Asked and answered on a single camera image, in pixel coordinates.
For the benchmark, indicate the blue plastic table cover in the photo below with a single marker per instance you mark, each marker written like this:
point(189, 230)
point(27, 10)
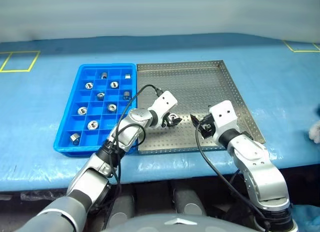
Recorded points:
point(37, 111)

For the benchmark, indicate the perforated steel tray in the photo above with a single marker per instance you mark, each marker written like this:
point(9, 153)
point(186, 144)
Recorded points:
point(190, 81)

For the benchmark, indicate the white gloved hand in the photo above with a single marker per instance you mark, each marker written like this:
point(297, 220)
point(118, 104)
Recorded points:
point(315, 133)

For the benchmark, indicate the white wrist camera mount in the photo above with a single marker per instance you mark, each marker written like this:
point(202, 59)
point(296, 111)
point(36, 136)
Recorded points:
point(223, 116)
point(163, 103)

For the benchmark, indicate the grey rounded robot leg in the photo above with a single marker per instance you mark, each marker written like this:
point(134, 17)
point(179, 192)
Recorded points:
point(190, 204)
point(123, 207)

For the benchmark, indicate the blue plastic compartment tray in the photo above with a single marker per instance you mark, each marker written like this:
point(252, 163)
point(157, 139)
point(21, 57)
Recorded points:
point(72, 121)

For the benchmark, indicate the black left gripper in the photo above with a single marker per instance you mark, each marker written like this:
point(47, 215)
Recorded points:
point(166, 121)

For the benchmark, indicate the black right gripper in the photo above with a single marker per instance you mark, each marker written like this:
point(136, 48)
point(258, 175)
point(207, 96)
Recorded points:
point(208, 126)

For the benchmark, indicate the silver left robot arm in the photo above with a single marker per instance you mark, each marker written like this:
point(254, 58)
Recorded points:
point(130, 134)

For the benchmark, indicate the crumpled clear plastic film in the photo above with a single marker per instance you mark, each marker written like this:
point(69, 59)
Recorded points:
point(42, 195)

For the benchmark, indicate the grey robot torso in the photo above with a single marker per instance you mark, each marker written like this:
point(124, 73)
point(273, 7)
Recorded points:
point(177, 225)

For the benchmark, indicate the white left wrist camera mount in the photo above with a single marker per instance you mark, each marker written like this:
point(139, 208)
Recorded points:
point(163, 103)

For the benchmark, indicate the blue work coat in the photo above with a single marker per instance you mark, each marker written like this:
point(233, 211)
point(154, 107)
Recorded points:
point(308, 219)

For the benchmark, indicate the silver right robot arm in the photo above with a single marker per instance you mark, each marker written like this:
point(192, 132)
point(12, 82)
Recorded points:
point(260, 169)

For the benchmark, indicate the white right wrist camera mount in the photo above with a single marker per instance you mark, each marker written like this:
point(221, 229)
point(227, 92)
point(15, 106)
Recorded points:
point(223, 116)

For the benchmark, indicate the metal roller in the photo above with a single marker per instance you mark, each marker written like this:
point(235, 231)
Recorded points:
point(81, 110)
point(89, 85)
point(114, 84)
point(127, 76)
point(74, 138)
point(100, 95)
point(93, 124)
point(172, 116)
point(127, 94)
point(104, 75)
point(111, 107)

